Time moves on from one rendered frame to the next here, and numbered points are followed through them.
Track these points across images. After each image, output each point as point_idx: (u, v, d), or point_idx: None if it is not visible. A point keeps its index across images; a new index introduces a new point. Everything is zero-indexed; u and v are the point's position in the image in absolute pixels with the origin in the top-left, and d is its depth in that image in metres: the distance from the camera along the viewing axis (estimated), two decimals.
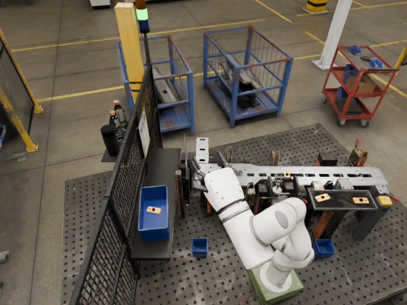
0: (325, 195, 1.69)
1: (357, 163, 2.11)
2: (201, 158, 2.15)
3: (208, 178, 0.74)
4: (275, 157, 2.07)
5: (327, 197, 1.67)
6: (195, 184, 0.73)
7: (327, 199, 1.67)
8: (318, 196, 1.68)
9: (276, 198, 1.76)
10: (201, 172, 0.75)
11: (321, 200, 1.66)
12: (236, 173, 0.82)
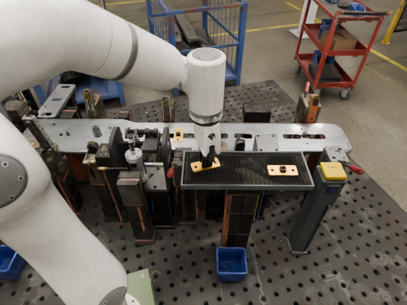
0: None
1: (304, 118, 1.26)
2: (46, 111, 1.29)
3: None
4: (164, 106, 1.22)
5: (216, 164, 0.82)
6: None
7: (214, 167, 0.81)
8: (197, 162, 0.83)
9: (126, 169, 0.90)
10: None
11: (200, 170, 0.80)
12: (214, 157, 0.73)
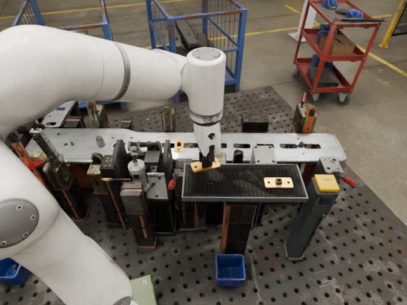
0: None
1: (301, 127, 1.30)
2: (51, 120, 1.33)
3: None
4: (165, 116, 1.26)
5: (216, 164, 0.82)
6: None
7: (214, 167, 0.81)
8: (197, 162, 0.83)
9: (129, 180, 0.94)
10: None
11: (200, 170, 0.80)
12: (214, 157, 0.73)
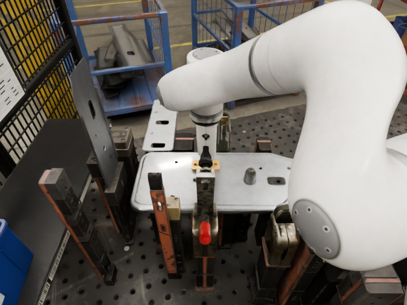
0: (214, 162, 0.83)
1: None
2: (157, 140, 0.92)
3: None
4: None
5: (215, 166, 0.81)
6: None
7: None
8: (198, 160, 0.83)
9: None
10: None
11: None
12: (208, 158, 0.73)
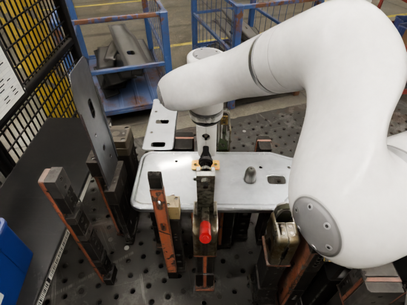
0: (214, 162, 0.83)
1: None
2: (157, 139, 0.91)
3: None
4: None
5: (215, 166, 0.81)
6: None
7: None
8: (198, 160, 0.83)
9: None
10: None
11: None
12: None
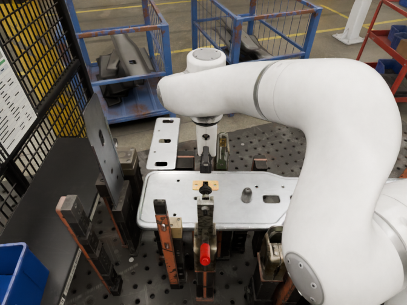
0: (214, 183, 0.89)
1: None
2: (160, 158, 0.98)
3: None
4: None
5: (215, 187, 0.88)
6: None
7: (212, 190, 0.88)
8: (199, 181, 0.90)
9: None
10: None
11: (198, 189, 0.88)
12: (208, 158, 0.70)
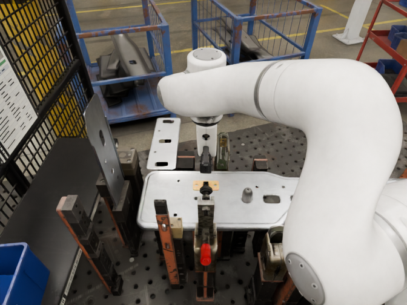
0: (214, 183, 0.89)
1: None
2: (160, 158, 0.98)
3: None
4: None
5: (215, 187, 0.88)
6: None
7: (212, 190, 0.88)
8: (200, 181, 0.90)
9: None
10: None
11: (199, 189, 0.88)
12: (208, 158, 0.70)
